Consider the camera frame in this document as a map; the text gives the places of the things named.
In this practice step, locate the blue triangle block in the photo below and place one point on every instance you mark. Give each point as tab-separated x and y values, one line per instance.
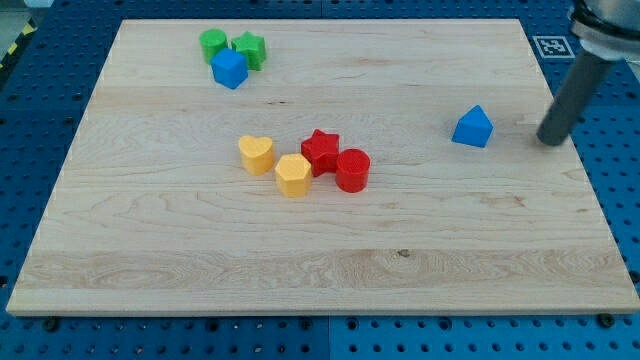
474	128

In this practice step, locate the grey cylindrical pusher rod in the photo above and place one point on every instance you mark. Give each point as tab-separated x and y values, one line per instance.
574	95

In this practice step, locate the robot arm end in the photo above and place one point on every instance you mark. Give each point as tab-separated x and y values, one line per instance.
608	29

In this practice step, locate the red star block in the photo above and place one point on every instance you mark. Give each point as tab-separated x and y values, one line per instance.
321	150

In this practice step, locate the green star block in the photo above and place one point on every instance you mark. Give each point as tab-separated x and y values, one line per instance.
253	47

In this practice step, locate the wooden board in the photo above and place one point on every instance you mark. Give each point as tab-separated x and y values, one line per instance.
153	213

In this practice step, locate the yellow hexagon block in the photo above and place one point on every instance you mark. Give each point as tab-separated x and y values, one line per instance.
293	175

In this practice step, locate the red cylinder block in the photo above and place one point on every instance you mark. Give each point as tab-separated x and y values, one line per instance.
352	170

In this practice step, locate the yellow heart block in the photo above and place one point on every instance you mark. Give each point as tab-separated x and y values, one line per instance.
257	154

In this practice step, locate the blue cube block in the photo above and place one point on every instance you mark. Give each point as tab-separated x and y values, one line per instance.
229	68

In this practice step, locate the green cylinder block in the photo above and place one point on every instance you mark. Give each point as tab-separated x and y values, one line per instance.
212	41

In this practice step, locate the white fiducial marker tag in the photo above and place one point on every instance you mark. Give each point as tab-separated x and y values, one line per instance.
553	47

